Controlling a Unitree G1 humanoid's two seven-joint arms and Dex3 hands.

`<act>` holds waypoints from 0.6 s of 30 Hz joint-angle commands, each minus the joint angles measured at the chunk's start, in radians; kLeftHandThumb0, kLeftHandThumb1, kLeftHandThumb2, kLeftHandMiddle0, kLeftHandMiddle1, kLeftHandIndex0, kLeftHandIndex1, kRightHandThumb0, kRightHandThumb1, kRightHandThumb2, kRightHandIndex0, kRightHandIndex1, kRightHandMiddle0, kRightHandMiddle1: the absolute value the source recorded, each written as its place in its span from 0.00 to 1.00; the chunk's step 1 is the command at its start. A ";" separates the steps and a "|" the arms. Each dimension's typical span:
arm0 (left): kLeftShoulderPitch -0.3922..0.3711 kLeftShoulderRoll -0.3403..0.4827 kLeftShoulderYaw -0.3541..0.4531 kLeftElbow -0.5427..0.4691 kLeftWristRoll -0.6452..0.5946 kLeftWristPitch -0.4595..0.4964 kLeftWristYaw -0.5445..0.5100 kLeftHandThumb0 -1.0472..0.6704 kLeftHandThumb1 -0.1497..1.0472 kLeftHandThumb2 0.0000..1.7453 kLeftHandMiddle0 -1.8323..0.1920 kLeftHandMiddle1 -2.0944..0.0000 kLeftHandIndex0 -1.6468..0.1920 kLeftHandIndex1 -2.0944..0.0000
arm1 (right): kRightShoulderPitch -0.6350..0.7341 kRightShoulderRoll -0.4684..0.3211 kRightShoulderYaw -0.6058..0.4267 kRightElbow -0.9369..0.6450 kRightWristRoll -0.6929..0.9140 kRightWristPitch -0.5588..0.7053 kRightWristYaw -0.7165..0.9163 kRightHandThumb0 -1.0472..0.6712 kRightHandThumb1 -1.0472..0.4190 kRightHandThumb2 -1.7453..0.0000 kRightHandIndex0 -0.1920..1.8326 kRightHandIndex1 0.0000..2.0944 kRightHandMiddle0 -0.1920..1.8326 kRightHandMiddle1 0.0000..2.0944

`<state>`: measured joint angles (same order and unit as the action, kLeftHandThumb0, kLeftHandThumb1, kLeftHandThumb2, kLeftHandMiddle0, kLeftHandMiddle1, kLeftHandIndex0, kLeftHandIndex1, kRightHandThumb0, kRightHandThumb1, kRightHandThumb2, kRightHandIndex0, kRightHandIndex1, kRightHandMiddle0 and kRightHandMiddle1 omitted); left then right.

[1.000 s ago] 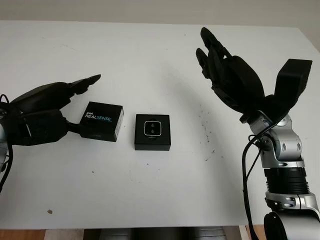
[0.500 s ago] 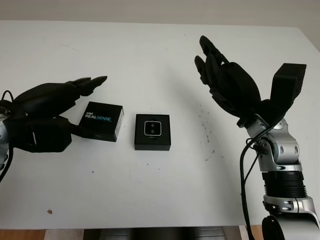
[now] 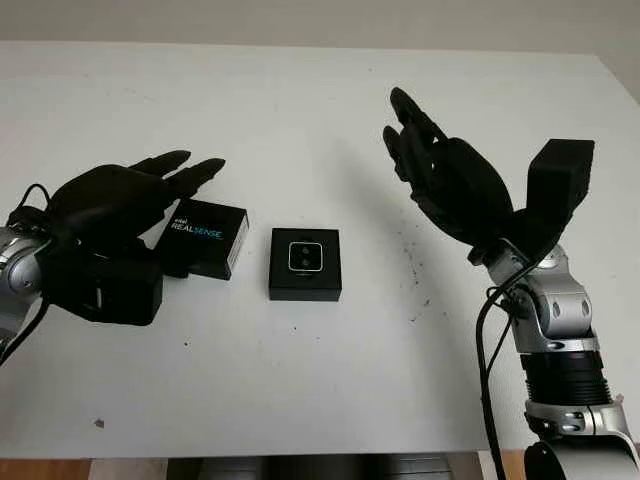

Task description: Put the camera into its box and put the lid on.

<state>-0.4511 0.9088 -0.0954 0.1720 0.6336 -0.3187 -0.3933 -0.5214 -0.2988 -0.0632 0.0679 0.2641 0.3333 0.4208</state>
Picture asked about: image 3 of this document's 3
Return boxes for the small silver RealSense camera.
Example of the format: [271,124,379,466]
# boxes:
[287,240,325,275]

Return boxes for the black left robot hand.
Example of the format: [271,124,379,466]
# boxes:
[47,150,227,279]

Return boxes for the black box base foam insert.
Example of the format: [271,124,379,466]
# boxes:
[268,227,343,302]

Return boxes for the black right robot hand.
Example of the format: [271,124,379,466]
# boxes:
[382,87,516,251]

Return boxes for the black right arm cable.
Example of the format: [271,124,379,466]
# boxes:
[474,269,531,480]

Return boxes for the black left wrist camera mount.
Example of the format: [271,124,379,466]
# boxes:
[47,249,164,327]

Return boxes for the black RealSense box lid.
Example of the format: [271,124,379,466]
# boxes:
[144,197,250,281]

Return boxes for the dark robot torso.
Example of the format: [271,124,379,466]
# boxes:
[167,440,481,480]

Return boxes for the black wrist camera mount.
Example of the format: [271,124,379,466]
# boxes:
[47,249,164,327]
[509,139,596,264]

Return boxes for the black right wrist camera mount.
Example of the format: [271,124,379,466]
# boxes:
[509,139,596,264]

